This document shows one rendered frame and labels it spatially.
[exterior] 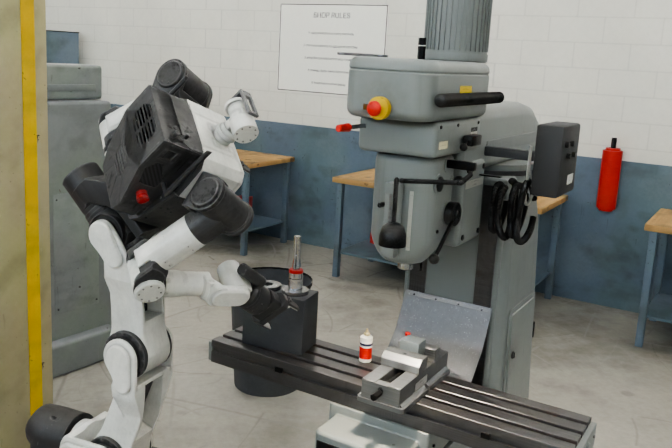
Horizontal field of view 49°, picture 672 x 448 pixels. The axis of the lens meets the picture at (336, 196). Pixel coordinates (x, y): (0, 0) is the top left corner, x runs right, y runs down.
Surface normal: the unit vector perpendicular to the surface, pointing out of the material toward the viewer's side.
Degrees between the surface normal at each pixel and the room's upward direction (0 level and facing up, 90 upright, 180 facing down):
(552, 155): 90
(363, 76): 90
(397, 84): 90
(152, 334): 74
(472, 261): 90
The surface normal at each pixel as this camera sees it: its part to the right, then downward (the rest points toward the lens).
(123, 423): -0.39, 0.15
